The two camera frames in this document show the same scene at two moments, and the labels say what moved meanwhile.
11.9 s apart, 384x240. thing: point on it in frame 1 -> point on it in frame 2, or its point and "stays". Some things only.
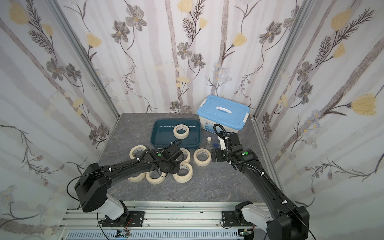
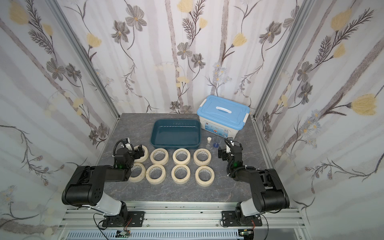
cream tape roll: (181, 136) -> (204, 176)
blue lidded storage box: (213, 110) stays
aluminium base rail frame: (163, 220) stays
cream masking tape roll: (202, 163) stays
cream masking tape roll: (185, 150) stays
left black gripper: (177, 170) -> (135, 152)
